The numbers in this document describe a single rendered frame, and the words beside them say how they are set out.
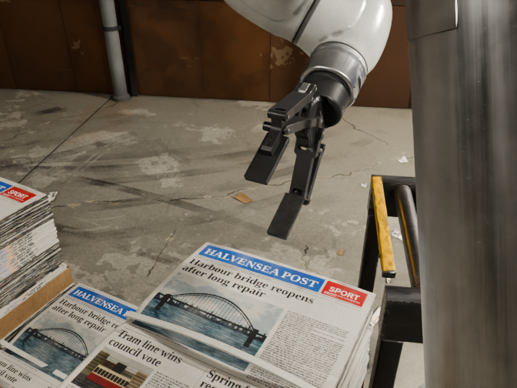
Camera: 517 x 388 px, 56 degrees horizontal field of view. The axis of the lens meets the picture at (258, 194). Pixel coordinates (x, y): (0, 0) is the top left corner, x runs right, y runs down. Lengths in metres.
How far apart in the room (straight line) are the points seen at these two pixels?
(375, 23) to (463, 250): 0.57
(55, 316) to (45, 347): 0.08
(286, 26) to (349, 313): 0.43
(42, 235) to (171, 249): 1.55
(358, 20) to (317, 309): 0.42
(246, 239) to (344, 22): 1.90
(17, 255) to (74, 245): 1.69
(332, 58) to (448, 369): 0.52
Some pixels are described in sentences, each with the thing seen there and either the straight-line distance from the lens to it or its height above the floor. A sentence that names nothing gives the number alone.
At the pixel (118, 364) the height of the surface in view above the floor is 1.06.
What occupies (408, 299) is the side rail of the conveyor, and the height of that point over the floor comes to 0.80.
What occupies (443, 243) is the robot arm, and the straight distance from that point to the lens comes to 0.27.
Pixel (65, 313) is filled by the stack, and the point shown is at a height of 0.83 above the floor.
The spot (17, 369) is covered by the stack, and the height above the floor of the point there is 0.83.
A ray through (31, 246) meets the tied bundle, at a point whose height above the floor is 0.98.
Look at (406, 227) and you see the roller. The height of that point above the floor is 0.79.
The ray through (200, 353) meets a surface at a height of 1.06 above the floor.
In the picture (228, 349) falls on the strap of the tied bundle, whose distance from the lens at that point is 0.61.
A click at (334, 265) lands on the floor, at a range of 2.42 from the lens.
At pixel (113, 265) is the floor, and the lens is 2.49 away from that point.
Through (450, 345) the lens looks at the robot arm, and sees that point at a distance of 0.29.
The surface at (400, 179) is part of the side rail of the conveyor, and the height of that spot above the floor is 0.80.
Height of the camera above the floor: 1.54
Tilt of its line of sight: 32 degrees down
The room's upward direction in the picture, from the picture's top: straight up
